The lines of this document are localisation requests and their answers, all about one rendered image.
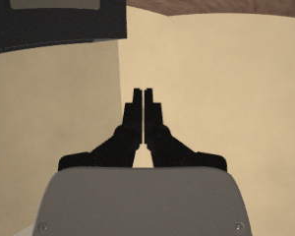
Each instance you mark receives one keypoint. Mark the dark grey crate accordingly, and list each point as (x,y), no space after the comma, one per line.
(32,23)

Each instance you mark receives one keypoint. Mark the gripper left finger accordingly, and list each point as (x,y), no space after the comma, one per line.
(120,149)

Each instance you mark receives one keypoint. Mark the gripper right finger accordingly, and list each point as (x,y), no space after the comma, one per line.
(168,151)

